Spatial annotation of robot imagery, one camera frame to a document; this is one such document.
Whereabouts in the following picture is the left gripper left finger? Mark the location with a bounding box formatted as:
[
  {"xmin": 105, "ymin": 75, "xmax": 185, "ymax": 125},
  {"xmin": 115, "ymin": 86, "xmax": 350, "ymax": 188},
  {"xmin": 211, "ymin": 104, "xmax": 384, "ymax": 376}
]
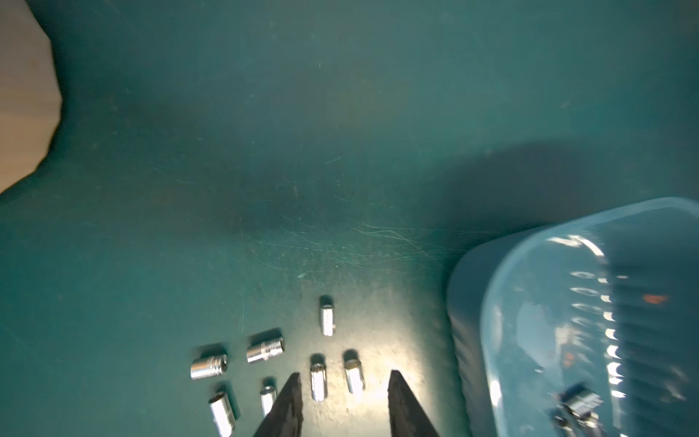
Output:
[{"xmin": 253, "ymin": 373, "xmax": 303, "ymax": 437}]

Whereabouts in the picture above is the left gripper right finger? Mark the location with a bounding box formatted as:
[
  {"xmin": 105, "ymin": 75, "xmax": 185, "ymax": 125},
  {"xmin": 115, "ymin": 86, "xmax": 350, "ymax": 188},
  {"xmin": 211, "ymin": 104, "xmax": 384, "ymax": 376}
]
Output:
[{"xmin": 388, "ymin": 370, "xmax": 439, "ymax": 437}]

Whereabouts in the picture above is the small chrome socket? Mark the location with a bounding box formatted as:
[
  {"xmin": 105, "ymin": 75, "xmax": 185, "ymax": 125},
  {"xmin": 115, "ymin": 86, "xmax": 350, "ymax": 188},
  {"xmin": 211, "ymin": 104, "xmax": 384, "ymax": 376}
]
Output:
[{"xmin": 260, "ymin": 385, "xmax": 277, "ymax": 417}]

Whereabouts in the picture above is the chrome socket front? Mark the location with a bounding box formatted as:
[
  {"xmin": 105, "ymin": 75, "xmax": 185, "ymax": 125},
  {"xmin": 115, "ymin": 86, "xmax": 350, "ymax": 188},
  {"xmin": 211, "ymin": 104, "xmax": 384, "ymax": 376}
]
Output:
[{"xmin": 209, "ymin": 391, "xmax": 235, "ymax": 437}]

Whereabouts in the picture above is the slim chrome socket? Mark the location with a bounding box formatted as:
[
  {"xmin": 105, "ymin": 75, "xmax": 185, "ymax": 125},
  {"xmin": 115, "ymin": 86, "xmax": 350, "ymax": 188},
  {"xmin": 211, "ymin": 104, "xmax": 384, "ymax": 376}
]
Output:
[{"xmin": 320, "ymin": 304, "xmax": 335, "ymax": 337}]

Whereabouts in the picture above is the knurled chrome socket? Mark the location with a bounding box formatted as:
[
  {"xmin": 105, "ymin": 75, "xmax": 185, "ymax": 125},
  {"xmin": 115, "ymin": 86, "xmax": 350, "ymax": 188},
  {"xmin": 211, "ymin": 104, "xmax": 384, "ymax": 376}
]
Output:
[{"xmin": 246, "ymin": 336, "xmax": 285, "ymax": 363}]

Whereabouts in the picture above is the chrome socket in box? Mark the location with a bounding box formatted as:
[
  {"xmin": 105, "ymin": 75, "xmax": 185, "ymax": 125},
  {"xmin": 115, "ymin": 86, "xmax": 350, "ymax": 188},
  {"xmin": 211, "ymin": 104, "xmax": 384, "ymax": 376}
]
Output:
[
  {"xmin": 561, "ymin": 385, "xmax": 604, "ymax": 420},
  {"xmin": 578, "ymin": 413, "xmax": 606, "ymax": 437},
  {"xmin": 552, "ymin": 414, "xmax": 577, "ymax": 437}
]

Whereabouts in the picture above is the translucent blue storage box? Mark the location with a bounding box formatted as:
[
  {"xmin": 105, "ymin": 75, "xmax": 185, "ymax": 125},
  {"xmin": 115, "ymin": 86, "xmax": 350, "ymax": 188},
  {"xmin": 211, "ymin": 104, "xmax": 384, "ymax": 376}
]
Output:
[{"xmin": 447, "ymin": 198, "xmax": 698, "ymax": 436}]

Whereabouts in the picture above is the terracotta flower pot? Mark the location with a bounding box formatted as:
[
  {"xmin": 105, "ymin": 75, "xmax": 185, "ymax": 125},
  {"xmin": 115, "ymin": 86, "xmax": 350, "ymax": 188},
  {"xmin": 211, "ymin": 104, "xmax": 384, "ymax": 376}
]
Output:
[{"xmin": 1, "ymin": 0, "xmax": 63, "ymax": 191}]

